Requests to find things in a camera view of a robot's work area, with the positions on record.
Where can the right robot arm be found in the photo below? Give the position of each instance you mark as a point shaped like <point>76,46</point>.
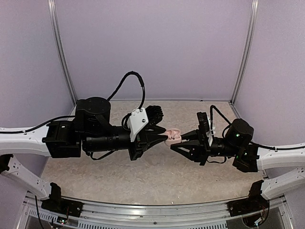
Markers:
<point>236,142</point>

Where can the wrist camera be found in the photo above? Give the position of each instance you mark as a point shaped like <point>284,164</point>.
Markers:
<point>205,130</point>
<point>141,118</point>

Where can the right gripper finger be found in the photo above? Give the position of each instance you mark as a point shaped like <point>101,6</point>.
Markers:
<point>188,149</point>
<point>190,136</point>

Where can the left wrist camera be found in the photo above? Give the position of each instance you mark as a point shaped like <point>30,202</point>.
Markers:
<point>141,118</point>

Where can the front aluminium rail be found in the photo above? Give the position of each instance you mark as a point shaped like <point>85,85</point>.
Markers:
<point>99,215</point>

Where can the right aluminium frame post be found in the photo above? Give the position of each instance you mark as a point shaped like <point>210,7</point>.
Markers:
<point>246,51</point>

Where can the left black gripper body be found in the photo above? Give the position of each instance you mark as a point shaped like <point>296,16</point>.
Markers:
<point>138,148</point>

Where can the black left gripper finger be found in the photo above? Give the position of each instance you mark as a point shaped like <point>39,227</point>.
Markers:
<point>151,140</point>
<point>155,130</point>

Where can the pink round charging case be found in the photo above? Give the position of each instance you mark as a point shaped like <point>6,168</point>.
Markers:
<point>174,136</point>

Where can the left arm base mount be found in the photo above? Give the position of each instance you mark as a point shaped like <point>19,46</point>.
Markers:
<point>56,203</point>

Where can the left aluminium frame post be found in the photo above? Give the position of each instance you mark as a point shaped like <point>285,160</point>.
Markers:
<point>60,50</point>

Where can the aluminium frame post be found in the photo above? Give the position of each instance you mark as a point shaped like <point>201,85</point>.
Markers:
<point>246,51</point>
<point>60,50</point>

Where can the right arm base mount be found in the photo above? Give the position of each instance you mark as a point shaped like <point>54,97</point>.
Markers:
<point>252,203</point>

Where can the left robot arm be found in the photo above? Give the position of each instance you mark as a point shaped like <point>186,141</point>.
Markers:
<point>88,130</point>

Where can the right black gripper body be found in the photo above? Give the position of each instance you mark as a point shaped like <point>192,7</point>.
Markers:
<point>207,152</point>

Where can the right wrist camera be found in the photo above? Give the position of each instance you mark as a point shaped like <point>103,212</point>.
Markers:
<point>205,130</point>

